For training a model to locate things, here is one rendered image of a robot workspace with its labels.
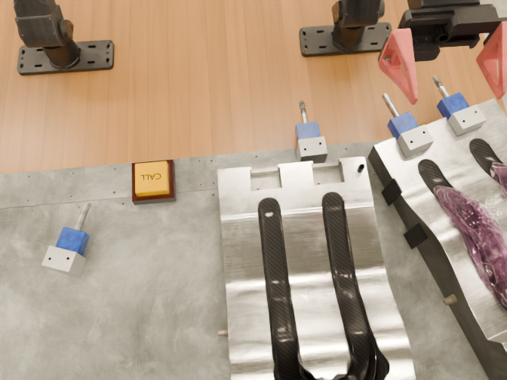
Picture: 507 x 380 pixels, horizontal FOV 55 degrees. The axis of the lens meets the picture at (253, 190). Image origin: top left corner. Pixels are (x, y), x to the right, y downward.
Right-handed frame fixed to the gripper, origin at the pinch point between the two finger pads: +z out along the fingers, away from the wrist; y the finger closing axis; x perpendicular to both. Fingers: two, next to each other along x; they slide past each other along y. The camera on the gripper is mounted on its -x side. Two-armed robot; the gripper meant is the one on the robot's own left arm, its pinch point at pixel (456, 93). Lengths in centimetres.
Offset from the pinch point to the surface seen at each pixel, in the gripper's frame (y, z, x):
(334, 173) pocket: -8.0, -4.5, 33.8
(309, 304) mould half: -15.5, 18.4, 29.8
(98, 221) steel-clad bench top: -52, -1, 40
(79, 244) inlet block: -54, 5, 36
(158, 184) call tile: -40, -6, 36
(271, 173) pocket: -19.3, -5.3, 33.8
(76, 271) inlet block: -55, 9, 37
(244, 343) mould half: -25.9, 23.6, 27.2
